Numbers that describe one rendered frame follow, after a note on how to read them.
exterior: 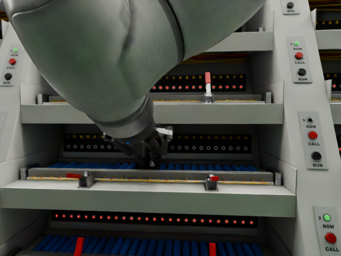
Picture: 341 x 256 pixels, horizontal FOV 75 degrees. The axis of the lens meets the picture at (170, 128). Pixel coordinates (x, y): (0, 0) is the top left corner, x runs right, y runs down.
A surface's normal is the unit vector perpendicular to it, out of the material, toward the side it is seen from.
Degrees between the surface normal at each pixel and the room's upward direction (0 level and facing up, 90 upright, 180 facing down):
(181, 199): 112
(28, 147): 90
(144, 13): 100
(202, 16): 141
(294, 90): 90
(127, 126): 157
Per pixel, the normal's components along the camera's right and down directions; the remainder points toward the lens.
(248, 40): -0.07, 0.08
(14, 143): 1.00, 0.00
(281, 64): -0.07, -0.30
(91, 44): 0.44, 0.64
